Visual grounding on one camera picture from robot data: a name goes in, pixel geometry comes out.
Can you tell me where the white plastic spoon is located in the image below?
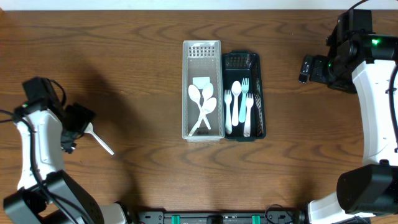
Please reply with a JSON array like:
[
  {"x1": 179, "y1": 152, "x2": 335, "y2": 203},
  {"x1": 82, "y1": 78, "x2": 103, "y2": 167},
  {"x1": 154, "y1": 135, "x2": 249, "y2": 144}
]
[
  {"x1": 188, "y1": 97, "x2": 217, "y2": 136},
  {"x1": 84, "y1": 123, "x2": 114, "y2": 155},
  {"x1": 188, "y1": 85, "x2": 211, "y2": 129}
]

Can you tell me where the teal plastic fork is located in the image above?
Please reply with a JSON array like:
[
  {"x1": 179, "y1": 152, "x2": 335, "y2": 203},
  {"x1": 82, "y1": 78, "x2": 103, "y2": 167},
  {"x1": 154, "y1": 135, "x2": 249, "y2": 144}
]
[{"x1": 239, "y1": 78, "x2": 249, "y2": 123}]

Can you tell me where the white plastic fork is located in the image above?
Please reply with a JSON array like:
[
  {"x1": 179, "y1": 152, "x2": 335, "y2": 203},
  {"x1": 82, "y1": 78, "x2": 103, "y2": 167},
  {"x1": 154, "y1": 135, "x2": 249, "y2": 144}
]
[
  {"x1": 243, "y1": 93, "x2": 254, "y2": 137},
  {"x1": 224, "y1": 90, "x2": 232, "y2": 134}
]

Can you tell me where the black plastic basket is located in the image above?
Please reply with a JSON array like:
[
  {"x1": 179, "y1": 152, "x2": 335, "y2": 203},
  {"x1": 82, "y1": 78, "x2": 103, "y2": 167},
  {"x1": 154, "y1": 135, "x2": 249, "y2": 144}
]
[{"x1": 221, "y1": 50, "x2": 266, "y2": 141}]

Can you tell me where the translucent plastic spoon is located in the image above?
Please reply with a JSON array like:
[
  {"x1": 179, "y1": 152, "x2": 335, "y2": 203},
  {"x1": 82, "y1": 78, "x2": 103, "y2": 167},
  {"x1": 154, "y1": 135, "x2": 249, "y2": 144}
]
[{"x1": 202, "y1": 82, "x2": 214, "y2": 101}]

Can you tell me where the clear plastic basket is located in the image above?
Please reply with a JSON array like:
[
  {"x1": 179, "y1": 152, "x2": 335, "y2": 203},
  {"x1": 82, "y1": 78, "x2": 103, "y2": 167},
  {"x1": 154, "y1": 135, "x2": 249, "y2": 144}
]
[{"x1": 182, "y1": 40, "x2": 224, "y2": 142}]

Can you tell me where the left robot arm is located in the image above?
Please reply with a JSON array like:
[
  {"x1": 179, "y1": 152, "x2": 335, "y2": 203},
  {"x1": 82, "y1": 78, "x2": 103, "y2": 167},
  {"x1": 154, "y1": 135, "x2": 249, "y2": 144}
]
[{"x1": 3, "y1": 101, "x2": 132, "y2": 223}]

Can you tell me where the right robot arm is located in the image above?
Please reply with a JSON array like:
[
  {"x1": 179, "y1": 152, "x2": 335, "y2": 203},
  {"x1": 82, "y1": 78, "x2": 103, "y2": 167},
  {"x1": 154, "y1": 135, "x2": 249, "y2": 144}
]
[{"x1": 299, "y1": 30, "x2": 397, "y2": 223}]

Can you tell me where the white spoon in basket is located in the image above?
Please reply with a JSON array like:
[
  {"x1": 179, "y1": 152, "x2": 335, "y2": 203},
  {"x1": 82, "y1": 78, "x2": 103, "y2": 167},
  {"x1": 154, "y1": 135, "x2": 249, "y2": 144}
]
[{"x1": 231, "y1": 81, "x2": 241, "y2": 126}]

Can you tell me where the white label sticker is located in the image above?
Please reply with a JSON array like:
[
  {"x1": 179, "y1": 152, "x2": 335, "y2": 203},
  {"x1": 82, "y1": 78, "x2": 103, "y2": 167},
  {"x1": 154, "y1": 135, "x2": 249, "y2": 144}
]
[{"x1": 192, "y1": 77, "x2": 210, "y2": 90}]

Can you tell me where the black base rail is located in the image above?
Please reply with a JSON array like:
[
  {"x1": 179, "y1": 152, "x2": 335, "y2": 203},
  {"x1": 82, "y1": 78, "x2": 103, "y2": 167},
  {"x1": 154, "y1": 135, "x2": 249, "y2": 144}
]
[{"x1": 137, "y1": 204, "x2": 309, "y2": 224}]

